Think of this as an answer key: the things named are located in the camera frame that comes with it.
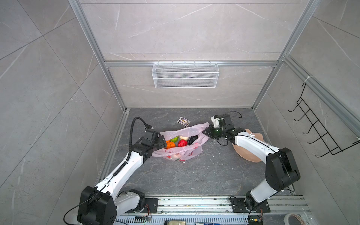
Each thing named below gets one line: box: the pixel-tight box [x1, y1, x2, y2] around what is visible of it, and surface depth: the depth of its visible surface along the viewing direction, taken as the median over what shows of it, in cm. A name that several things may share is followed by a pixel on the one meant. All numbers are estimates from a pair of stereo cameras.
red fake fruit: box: [177, 139, 188, 148], surface depth 95 cm
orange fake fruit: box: [165, 140, 176, 150], surface depth 95 cm
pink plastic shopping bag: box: [151, 122, 210, 161], surface depth 86 cm
